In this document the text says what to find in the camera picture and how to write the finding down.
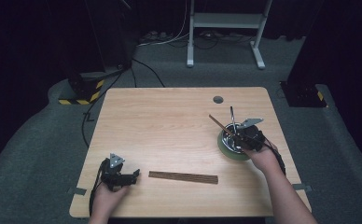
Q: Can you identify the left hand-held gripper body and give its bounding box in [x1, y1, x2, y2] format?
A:
[99, 152, 131, 191]

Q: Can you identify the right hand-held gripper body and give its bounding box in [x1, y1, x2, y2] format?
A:
[237, 117, 267, 153]

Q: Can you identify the single brown wooden chopstick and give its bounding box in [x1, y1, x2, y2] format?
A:
[208, 114, 239, 138]

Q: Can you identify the row of dark chopsticks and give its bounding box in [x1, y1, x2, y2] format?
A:
[147, 170, 219, 186]

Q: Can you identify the person's right hand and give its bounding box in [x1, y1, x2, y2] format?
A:
[242, 139, 285, 175]

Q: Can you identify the person's left hand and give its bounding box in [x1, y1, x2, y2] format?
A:
[90, 182, 131, 220]

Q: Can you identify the green plate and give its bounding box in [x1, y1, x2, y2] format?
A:
[216, 128, 252, 162]

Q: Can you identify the steel spoon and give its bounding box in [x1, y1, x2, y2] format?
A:
[229, 105, 238, 133]

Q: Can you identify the grey tape piece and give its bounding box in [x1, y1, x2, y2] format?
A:
[67, 187, 88, 197]
[292, 183, 313, 193]

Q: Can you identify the black stand base yellow mark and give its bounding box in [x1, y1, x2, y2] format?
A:
[279, 80, 328, 109]

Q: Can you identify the black yellow striped stand base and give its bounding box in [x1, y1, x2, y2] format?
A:
[58, 72, 105, 106]

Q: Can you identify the white metal stand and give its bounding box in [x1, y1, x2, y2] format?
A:
[186, 0, 273, 70]

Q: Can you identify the power strip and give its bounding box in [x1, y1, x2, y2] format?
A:
[139, 30, 174, 44]

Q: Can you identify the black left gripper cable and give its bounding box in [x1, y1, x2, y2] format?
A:
[88, 160, 106, 218]

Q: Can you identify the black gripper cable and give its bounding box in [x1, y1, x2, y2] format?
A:
[262, 138, 287, 175]
[88, 160, 106, 218]

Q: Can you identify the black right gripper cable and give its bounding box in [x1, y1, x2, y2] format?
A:
[262, 138, 287, 175]

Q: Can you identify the long black floor cable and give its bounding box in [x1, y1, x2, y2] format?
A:
[81, 63, 131, 147]

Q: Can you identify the tangle of black cables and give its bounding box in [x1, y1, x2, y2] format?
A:
[193, 30, 255, 50]

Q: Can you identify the short black floor cable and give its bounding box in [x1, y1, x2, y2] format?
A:
[130, 57, 166, 89]

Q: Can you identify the white cable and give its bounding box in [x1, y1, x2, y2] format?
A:
[136, 0, 191, 48]

